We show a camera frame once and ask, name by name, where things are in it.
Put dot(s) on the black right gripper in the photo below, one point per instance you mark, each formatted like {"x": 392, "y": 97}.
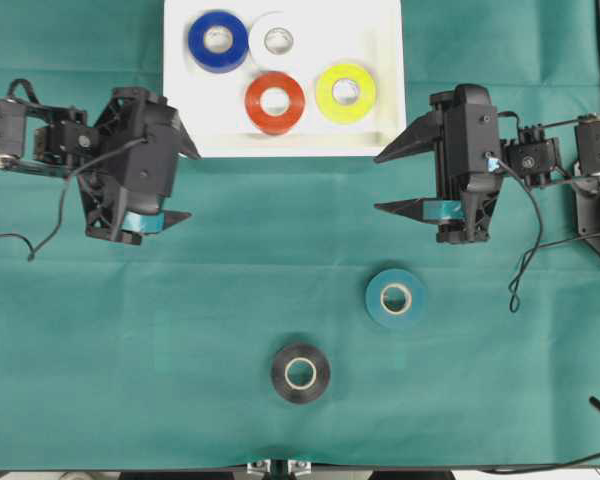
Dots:
{"x": 459, "y": 221}

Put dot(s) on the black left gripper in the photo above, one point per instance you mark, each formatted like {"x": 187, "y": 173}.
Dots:
{"x": 121, "y": 126}

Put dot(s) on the yellow tape roll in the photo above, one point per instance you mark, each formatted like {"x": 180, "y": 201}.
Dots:
{"x": 345, "y": 93}

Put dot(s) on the red tape roll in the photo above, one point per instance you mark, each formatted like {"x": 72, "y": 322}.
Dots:
{"x": 274, "y": 102}

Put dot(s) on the blue tape roll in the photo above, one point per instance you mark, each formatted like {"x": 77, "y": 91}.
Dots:
{"x": 218, "y": 41}

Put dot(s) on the white tape roll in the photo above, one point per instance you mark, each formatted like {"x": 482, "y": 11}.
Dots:
{"x": 277, "y": 41}

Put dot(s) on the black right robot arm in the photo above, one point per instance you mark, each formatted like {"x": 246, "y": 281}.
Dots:
{"x": 531, "y": 157}

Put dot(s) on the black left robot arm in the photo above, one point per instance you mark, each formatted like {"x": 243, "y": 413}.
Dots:
{"x": 44, "y": 140}

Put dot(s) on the green tape roll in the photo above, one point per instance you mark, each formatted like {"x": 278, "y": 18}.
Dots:
{"x": 396, "y": 299}

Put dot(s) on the white plastic case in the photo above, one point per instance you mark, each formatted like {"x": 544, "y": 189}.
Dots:
{"x": 211, "y": 105}

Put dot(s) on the black tape roll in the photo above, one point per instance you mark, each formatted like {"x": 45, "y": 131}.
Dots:
{"x": 300, "y": 373}

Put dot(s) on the metal table clamp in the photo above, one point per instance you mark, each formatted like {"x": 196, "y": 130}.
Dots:
{"x": 279, "y": 469}

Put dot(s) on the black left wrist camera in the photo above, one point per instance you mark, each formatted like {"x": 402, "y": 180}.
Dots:
{"x": 145, "y": 173}

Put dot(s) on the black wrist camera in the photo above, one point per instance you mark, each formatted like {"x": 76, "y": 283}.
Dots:
{"x": 145, "y": 173}
{"x": 471, "y": 137}

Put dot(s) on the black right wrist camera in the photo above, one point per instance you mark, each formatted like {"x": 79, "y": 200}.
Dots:
{"x": 471, "y": 137}

